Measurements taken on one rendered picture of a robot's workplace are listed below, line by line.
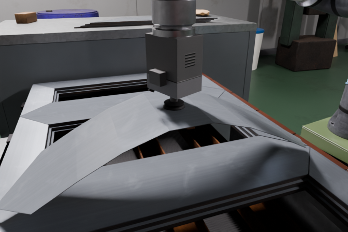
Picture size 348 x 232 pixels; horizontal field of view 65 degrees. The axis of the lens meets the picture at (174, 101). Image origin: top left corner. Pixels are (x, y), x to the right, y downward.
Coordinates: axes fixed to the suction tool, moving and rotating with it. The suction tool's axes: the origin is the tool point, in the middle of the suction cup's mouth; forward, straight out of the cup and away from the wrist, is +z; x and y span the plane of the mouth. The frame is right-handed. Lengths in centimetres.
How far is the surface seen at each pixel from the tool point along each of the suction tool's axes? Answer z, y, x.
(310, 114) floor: 101, -56, 245
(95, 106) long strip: 15.5, -46.5, 5.3
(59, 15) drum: 3, -251, 74
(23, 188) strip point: 10.2, -10.8, -26.5
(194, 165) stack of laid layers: 15.7, 0.2, 6.3
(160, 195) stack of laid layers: 15.7, 2.3, -6.0
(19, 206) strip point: 10.1, -6.3, -28.2
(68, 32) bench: -5, -82, 14
